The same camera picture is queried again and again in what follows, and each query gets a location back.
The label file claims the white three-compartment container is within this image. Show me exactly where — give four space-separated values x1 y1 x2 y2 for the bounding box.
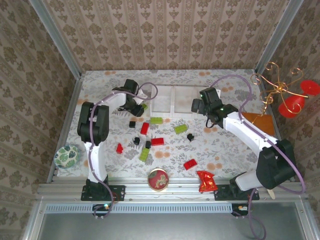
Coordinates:
149 84 204 118

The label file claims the orange-brown wooden block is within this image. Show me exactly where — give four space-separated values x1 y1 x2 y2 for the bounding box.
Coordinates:
241 111 276 137

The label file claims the floral patterned table cover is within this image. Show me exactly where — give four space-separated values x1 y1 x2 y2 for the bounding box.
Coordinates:
56 69 287 179

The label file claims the red snack packet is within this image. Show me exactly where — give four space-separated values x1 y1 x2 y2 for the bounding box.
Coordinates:
196 170 218 193

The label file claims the round tin with floral lid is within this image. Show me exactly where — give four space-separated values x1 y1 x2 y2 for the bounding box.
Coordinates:
147 167 170 193

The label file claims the leaf patterned bowl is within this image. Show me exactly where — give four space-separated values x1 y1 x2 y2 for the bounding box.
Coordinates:
54 145 81 170

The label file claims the red plastic goblet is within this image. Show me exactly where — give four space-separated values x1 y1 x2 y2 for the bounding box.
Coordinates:
278 79 320 119

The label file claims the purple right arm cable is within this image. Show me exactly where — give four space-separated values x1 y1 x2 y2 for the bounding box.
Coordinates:
212 74 307 240

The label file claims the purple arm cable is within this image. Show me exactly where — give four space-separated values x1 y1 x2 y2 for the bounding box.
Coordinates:
87 81 159 221
212 74 307 240

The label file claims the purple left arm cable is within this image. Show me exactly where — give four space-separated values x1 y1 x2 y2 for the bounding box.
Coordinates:
87 81 159 221

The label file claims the gold wire ornament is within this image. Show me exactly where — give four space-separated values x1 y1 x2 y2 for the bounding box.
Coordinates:
250 61 305 125

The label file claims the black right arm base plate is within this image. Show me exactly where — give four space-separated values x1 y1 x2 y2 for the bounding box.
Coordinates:
214 184 260 202

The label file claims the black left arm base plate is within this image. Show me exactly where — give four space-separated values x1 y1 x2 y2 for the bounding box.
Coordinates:
80 184 126 202

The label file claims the aluminium front frame beam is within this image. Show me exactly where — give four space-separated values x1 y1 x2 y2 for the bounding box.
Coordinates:
36 176 309 202

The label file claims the aluminium frame post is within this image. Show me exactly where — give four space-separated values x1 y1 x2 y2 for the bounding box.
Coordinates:
256 0 305 73
28 0 82 78

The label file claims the grey slotted cable duct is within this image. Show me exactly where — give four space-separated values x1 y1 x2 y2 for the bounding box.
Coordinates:
44 202 233 214

